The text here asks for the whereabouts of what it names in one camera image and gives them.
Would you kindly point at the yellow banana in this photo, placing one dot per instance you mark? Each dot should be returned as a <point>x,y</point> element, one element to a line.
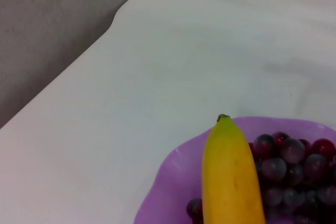
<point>231,176</point>

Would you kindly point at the dark red grape bunch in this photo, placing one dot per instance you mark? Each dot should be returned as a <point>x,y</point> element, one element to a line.
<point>291,150</point>

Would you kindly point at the purple wavy plastic bowl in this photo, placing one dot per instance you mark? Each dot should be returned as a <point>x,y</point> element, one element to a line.
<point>178,176</point>

